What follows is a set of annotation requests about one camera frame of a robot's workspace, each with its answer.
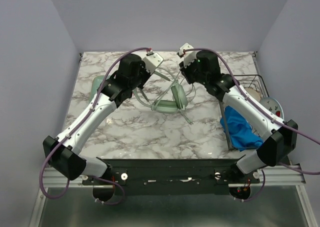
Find mint green wired headphones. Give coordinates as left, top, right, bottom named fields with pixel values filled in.
left=133, top=67, right=197, bottom=125

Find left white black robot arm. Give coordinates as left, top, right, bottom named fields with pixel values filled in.
left=42, top=53, right=155, bottom=185

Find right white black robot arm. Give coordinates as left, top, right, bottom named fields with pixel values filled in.
left=177, top=47, right=298, bottom=183

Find mint green rectangular tray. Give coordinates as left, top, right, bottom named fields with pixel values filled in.
left=89, top=75, right=105, bottom=105

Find cream plain bowl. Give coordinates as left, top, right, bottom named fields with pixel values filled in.
left=245, top=88, right=261, bottom=102

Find blue cloth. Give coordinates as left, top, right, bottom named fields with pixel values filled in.
left=220, top=106, right=264, bottom=152

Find blue plate with red fruit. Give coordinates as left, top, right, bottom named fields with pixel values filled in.
left=259, top=97, right=284, bottom=119

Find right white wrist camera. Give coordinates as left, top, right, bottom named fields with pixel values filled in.
left=176, top=42, right=197, bottom=68

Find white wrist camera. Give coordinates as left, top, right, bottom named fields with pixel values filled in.
left=142, top=52, right=164, bottom=75
left=176, top=42, right=197, bottom=68

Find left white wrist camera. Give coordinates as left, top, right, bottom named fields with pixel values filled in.
left=142, top=52, right=164, bottom=75

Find black wire dish rack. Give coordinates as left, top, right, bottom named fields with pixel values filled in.
left=219, top=74, right=275, bottom=151

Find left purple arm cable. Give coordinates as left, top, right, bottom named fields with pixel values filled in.
left=39, top=46, right=154, bottom=206

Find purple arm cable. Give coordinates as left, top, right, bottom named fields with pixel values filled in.
left=39, top=46, right=154, bottom=206
left=178, top=47, right=320, bottom=203

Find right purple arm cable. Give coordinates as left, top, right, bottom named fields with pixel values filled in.
left=178, top=47, right=320, bottom=203

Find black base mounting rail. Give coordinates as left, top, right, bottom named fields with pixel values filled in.
left=82, top=158, right=260, bottom=196

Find aluminium extrusion frame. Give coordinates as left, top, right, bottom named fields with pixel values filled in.
left=29, top=165, right=317, bottom=227

